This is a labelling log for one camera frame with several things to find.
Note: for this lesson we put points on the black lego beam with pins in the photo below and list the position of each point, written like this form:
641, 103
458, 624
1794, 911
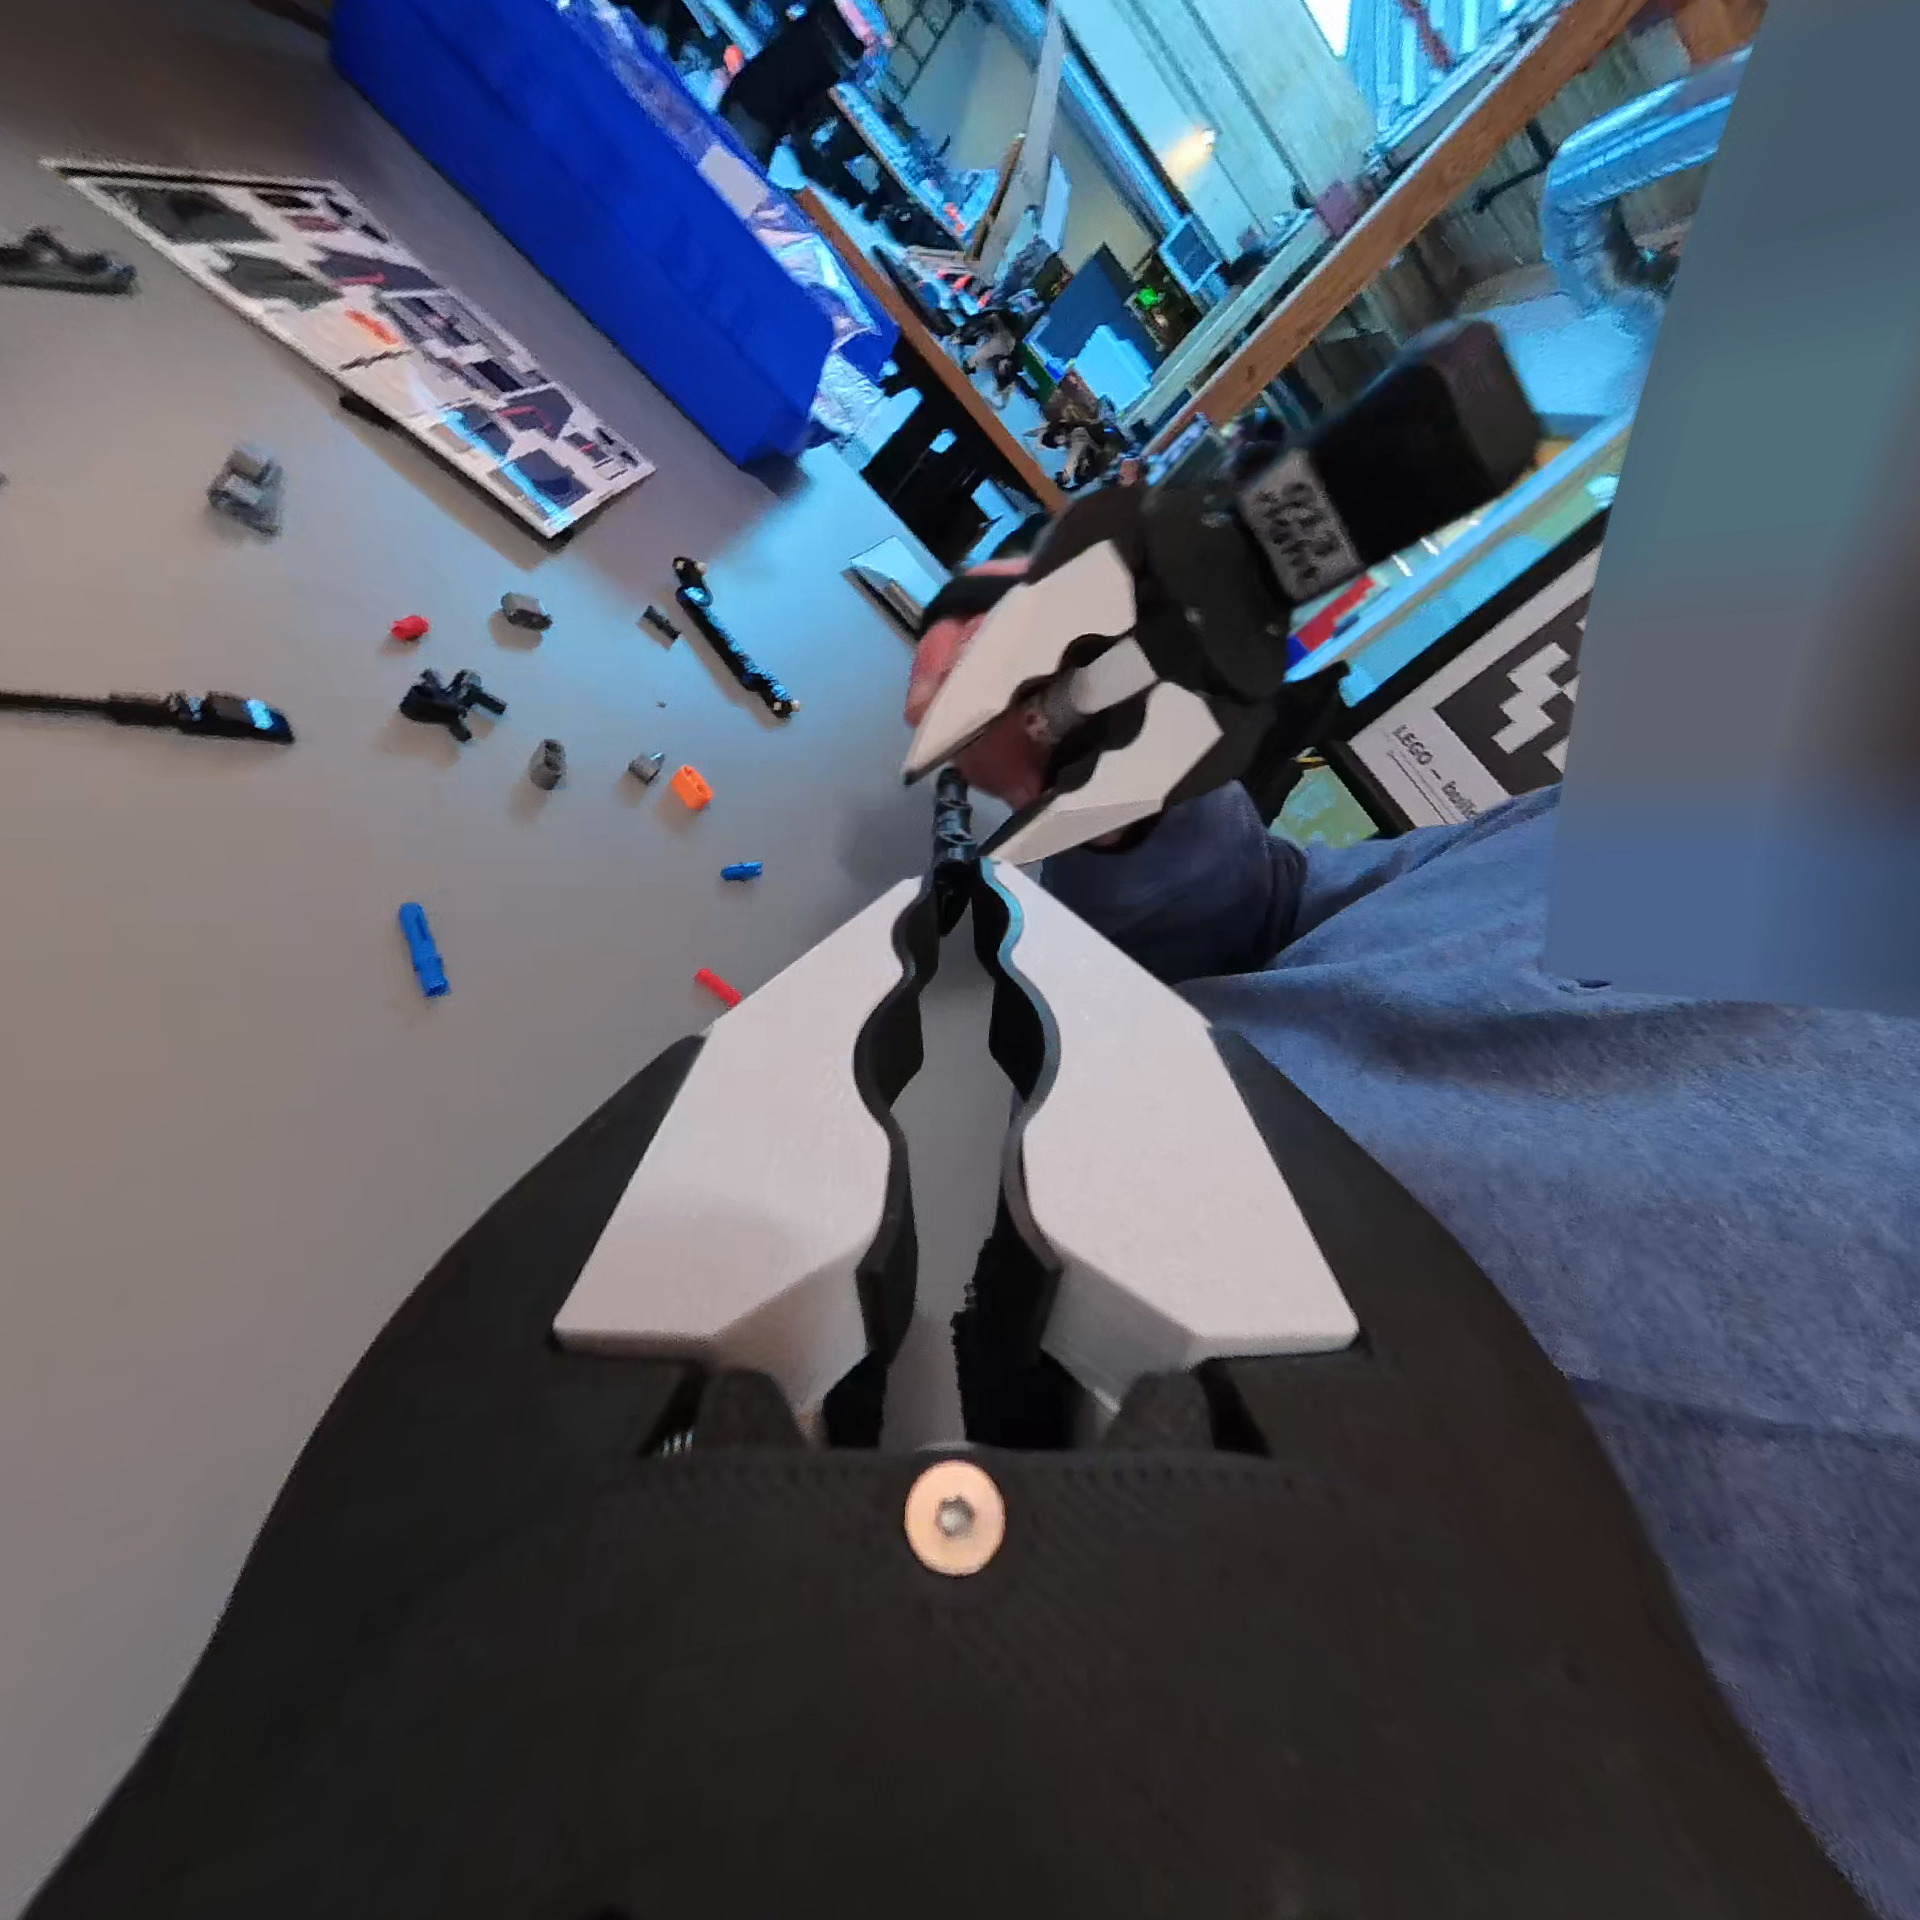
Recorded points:
734, 638

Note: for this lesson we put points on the dark grey two-hole lego beam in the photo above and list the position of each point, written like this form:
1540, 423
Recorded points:
550, 761

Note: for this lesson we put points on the sticker sheet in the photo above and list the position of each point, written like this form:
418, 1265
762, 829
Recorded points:
376, 346

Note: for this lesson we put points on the long blue lego pin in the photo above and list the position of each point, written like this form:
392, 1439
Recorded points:
424, 949

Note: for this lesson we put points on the person's blue sweater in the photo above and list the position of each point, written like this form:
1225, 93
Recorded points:
1500, 1349

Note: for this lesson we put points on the long dark grey lego panel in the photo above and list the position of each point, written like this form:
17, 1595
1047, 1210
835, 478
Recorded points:
247, 488
59, 263

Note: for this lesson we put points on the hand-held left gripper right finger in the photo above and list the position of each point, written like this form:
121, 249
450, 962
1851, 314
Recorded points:
1184, 1201

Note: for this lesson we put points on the black blade piece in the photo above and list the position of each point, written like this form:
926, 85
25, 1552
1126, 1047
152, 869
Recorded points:
195, 713

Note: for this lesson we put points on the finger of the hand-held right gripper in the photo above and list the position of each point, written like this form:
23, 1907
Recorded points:
1035, 629
1142, 765

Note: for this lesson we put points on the sign with black marker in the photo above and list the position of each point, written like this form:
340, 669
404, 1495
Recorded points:
1500, 704

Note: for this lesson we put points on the orange two-hole lego beam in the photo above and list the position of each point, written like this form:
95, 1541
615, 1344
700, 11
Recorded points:
690, 787

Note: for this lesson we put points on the blue plastic bin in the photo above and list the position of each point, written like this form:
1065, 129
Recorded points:
600, 225

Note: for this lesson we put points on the grey lego connector block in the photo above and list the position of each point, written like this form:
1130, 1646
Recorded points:
524, 608

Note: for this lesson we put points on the pile of clear plastic bags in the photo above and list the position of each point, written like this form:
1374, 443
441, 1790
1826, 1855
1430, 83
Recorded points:
839, 376

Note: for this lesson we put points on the small black lego connector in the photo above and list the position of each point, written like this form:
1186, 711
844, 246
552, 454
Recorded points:
953, 840

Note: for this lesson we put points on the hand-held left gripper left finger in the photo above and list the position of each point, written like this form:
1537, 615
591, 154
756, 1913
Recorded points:
721, 1201

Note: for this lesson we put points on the silver flat panel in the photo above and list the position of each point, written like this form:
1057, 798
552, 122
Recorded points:
902, 585

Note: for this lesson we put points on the black lego cross connector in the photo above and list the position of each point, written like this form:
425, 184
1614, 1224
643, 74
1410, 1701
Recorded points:
447, 702

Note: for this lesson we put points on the person's right hand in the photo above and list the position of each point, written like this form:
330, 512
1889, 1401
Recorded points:
998, 751

